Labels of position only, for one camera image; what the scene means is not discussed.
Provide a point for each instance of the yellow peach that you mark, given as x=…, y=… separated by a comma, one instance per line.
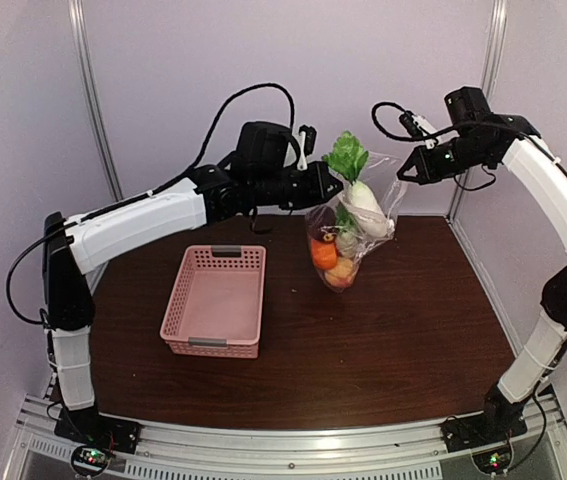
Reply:
x=341, y=276

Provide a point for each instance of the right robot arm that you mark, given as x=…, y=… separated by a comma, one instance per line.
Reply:
x=516, y=233

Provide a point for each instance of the left circuit board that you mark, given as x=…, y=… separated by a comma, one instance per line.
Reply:
x=89, y=461

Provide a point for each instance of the circuit board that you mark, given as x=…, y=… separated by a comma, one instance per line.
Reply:
x=493, y=461
x=89, y=461

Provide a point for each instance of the pink plastic basket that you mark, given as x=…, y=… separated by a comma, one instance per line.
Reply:
x=215, y=306

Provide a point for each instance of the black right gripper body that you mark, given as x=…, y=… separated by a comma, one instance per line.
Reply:
x=442, y=167

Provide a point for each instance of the front aluminium frame rail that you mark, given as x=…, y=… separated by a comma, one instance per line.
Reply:
x=414, y=450

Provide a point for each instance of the orange tangerine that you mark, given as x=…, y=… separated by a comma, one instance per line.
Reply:
x=324, y=255

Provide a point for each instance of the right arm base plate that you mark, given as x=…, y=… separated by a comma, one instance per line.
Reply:
x=472, y=432

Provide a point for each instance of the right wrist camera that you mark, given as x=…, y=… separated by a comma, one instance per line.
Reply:
x=418, y=127

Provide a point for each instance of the clear zip top bag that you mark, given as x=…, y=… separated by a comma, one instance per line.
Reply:
x=380, y=174

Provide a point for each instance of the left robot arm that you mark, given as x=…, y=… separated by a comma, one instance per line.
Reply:
x=268, y=167

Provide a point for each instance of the white radish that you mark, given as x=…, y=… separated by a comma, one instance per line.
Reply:
x=348, y=158
x=347, y=239

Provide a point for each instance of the right circuit board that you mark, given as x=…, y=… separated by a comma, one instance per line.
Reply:
x=493, y=461

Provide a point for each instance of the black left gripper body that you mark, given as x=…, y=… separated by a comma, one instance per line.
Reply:
x=304, y=195

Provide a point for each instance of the right side aluminium rail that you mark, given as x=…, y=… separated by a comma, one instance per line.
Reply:
x=511, y=302

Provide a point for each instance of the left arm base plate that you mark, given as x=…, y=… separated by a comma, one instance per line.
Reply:
x=104, y=432

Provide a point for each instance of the left rear aluminium post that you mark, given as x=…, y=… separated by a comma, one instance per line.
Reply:
x=95, y=116

